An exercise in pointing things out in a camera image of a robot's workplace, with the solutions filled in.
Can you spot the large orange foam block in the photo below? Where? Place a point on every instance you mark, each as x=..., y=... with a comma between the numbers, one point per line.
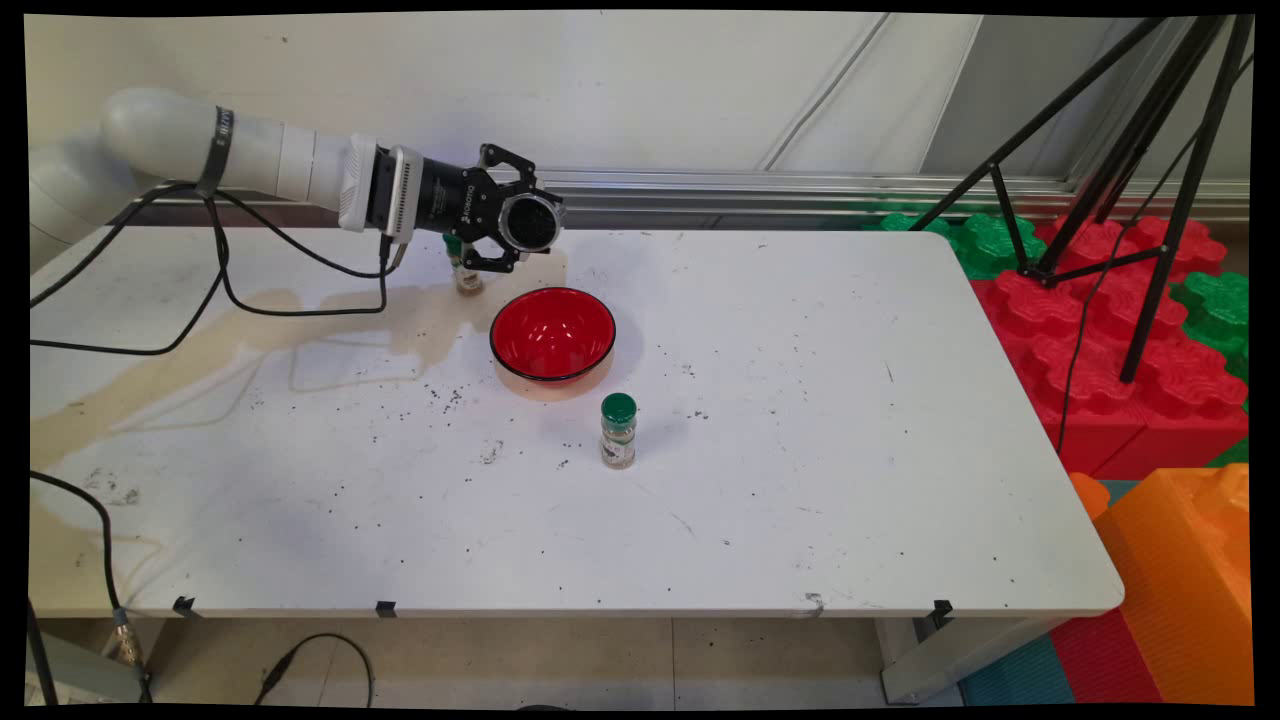
x=1180, y=570

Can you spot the grey table leg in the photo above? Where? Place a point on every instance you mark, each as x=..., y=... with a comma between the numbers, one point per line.
x=950, y=660

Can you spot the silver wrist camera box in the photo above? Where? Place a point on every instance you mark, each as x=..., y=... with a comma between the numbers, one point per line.
x=403, y=195

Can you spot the teal floor mat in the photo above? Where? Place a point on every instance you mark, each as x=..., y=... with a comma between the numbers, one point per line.
x=1020, y=680

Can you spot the grey box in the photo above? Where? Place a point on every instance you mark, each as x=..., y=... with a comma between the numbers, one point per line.
x=80, y=675

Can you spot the small orange foam piece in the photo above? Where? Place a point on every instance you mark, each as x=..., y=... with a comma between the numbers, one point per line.
x=1088, y=495

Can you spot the black tripod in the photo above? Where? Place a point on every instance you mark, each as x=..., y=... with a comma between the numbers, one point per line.
x=1188, y=180

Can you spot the red bowl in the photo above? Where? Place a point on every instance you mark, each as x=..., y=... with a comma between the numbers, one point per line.
x=552, y=335

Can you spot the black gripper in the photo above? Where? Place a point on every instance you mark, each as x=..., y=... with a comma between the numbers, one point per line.
x=455, y=200

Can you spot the aluminium rail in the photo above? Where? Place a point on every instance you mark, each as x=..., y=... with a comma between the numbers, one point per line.
x=750, y=190

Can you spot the green-lidded spice jar, white label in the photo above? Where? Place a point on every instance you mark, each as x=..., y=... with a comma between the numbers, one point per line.
x=619, y=435

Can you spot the clear jar with black seeds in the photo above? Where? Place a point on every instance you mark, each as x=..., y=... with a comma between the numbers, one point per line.
x=530, y=222

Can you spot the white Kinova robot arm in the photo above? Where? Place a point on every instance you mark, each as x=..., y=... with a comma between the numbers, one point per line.
x=270, y=160

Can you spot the green-lidded spice jar, brown contents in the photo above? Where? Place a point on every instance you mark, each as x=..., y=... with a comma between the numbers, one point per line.
x=468, y=280

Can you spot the red floor mat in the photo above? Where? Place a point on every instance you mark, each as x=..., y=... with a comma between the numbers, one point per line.
x=1100, y=660

